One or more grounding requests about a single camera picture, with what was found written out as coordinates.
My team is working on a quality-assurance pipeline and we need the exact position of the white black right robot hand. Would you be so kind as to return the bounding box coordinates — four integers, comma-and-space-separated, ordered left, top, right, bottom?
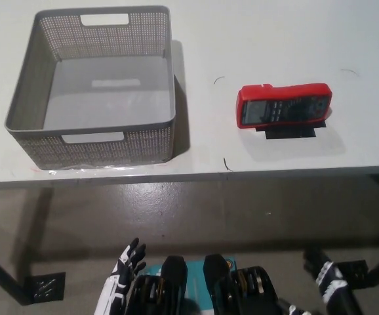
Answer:
303, 248, 351, 305

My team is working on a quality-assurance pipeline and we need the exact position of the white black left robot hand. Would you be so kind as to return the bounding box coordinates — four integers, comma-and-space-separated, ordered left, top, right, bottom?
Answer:
92, 237, 148, 315

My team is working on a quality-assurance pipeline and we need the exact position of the red digital multimeter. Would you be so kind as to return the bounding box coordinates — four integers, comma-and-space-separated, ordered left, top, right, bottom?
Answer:
235, 82, 333, 129

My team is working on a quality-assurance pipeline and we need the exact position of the black teal robot torso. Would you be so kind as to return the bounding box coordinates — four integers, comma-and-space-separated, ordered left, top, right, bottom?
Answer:
129, 253, 290, 315

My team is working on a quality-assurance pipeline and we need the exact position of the clear plastic tape strip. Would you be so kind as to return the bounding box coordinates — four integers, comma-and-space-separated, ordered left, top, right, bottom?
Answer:
47, 163, 138, 177

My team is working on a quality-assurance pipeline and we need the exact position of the grey perforated plastic basket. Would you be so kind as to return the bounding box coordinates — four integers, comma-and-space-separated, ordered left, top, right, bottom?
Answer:
3, 5, 178, 171

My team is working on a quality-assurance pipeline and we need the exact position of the black tape patch on table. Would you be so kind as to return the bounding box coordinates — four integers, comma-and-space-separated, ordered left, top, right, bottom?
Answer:
254, 118, 328, 142

